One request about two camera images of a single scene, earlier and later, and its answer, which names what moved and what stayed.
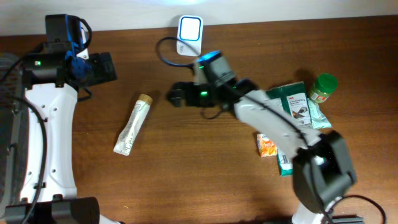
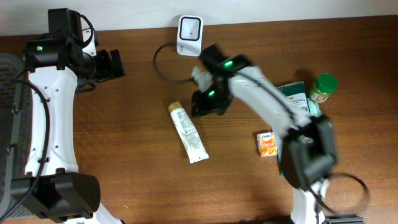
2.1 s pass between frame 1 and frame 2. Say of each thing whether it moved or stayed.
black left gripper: stayed
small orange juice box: stayed
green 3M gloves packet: stayed
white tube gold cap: moved
